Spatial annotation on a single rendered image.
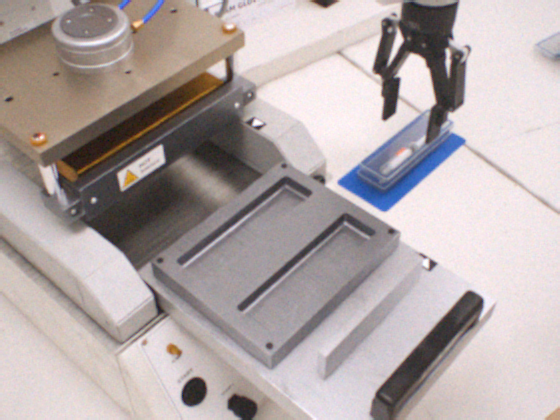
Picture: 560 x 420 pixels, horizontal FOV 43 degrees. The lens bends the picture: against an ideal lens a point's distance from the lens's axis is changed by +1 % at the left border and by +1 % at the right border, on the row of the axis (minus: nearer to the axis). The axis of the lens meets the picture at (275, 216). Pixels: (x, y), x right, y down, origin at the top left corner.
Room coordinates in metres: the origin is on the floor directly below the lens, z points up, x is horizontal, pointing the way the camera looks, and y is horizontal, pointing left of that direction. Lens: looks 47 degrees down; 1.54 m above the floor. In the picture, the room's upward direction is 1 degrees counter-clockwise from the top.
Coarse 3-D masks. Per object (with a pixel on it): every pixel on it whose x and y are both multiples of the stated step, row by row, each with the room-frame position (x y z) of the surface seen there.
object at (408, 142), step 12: (420, 120) 0.90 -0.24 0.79; (408, 132) 0.87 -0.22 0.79; (420, 132) 0.87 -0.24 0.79; (384, 144) 0.84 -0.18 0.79; (396, 144) 0.84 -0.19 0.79; (408, 144) 0.84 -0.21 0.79; (420, 144) 0.84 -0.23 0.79; (372, 156) 0.82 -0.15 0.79; (384, 156) 0.82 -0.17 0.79; (396, 156) 0.82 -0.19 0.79; (408, 156) 0.82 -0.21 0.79; (372, 168) 0.79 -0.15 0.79; (384, 168) 0.79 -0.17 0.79; (396, 168) 0.79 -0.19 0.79
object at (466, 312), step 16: (464, 304) 0.38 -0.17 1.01; (480, 304) 0.38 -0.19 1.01; (448, 320) 0.36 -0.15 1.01; (464, 320) 0.36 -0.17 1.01; (432, 336) 0.34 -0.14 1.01; (448, 336) 0.34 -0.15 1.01; (416, 352) 0.33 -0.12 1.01; (432, 352) 0.33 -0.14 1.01; (400, 368) 0.31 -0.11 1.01; (416, 368) 0.31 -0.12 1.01; (432, 368) 0.32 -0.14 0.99; (384, 384) 0.30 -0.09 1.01; (400, 384) 0.30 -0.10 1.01; (416, 384) 0.30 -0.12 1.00; (384, 400) 0.28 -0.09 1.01; (400, 400) 0.29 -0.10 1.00; (384, 416) 0.28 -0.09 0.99
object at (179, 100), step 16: (192, 80) 0.66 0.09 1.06; (208, 80) 0.66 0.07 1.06; (176, 96) 0.63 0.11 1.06; (192, 96) 0.63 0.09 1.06; (144, 112) 0.60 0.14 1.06; (160, 112) 0.60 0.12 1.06; (176, 112) 0.61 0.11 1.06; (112, 128) 0.58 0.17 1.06; (128, 128) 0.58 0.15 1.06; (144, 128) 0.58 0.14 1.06; (96, 144) 0.55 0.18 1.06; (112, 144) 0.55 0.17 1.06; (128, 144) 0.56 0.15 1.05; (64, 160) 0.53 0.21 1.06; (80, 160) 0.53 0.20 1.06; (96, 160) 0.53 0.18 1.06; (64, 176) 0.53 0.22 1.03; (80, 176) 0.51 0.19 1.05
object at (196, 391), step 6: (192, 384) 0.39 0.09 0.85; (198, 384) 0.39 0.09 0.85; (204, 384) 0.40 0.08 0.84; (186, 390) 0.38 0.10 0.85; (192, 390) 0.38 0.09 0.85; (198, 390) 0.39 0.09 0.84; (204, 390) 0.39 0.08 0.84; (186, 396) 0.38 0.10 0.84; (192, 396) 0.38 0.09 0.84; (198, 396) 0.38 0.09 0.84; (204, 396) 0.39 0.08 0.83; (192, 402) 0.38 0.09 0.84; (198, 402) 0.38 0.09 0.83
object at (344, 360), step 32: (416, 256) 0.44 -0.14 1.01; (160, 288) 0.43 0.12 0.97; (384, 288) 0.40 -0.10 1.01; (416, 288) 0.43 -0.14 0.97; (448, 288) 0.43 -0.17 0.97; (192, 320) 0.39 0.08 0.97; (352, 320) 0.36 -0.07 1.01; (384, 320) 0.39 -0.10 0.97; (416, 320) 0.39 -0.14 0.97; (480, 320) 0.39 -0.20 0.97; (224, 352) 0.36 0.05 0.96; (320, 352) 0.33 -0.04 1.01; (352, 352) 0.35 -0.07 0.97; (384, 352) 0.35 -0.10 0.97; (448, 352) 0.35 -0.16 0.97; (256, 384) 0.33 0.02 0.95; (288, 384) 0.32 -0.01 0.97; (320, 384) 0.32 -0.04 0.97; (352, 384) 0.32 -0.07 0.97; (320, 416) 0.29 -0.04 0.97; (352, 416) 0.29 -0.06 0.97
